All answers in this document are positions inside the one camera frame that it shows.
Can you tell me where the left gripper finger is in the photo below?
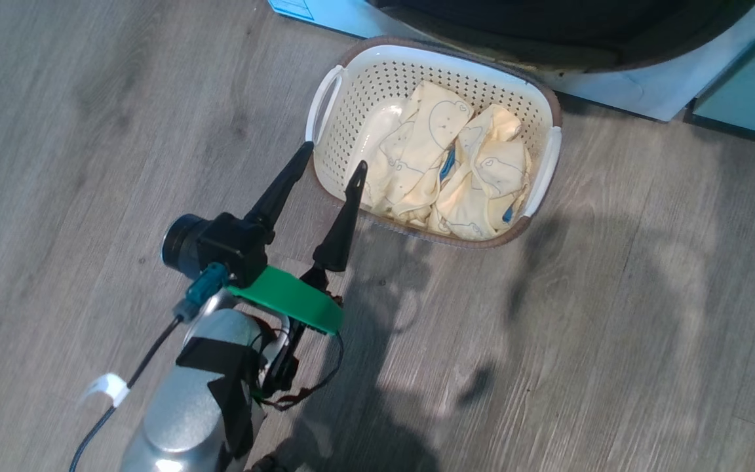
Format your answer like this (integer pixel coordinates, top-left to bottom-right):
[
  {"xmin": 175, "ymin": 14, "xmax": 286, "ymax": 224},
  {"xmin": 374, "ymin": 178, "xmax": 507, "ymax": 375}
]
[
  {"xmin": 245, "ymin": 141, "xmax": 315, "ymax": 245},
  {"xmin": 313, "ymin": 161, "xmax": 368, "ymax": 273}
]

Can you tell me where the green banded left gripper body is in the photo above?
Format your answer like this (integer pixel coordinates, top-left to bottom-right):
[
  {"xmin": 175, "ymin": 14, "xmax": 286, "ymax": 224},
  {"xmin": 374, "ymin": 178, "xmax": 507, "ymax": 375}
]
[{"xmin": 227, "ymin": 265, "xmax": 344, "ymax": 394}]

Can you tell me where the white perforated laundry basket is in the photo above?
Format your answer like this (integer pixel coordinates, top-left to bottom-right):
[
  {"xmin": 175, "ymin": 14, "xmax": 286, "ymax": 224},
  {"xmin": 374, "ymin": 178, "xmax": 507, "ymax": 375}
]
[{"xmin": 304, "ymin": 36, "xmax": 563, "ymax": 250}]

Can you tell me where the white washing machine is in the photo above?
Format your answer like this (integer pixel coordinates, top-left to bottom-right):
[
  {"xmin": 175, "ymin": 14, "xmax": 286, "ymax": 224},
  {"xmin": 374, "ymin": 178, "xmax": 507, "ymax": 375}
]
[{"xmin": 267, "ymin": 0, "xmax": 755, "ymax": 123}]

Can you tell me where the blue energy label sticker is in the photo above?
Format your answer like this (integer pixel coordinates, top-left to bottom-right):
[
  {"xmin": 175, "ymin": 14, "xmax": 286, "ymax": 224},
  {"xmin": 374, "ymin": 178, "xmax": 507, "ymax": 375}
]
[{"xmin": 269, "ymin": 0, "xmax": 316, "ymax": 22}]

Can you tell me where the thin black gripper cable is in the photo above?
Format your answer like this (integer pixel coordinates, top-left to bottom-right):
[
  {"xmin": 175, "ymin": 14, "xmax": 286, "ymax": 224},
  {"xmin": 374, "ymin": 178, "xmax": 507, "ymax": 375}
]
[{"xmin": 256, "ymin": 331, "xmax": 345, "ymax": 412}]

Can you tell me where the black cable with white tag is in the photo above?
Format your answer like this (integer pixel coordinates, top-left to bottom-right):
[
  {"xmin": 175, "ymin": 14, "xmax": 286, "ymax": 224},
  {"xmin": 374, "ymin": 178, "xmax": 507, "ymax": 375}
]
[{"xmin": 69, "ymin": 262, "xmax": 229, "ymax": 472}]

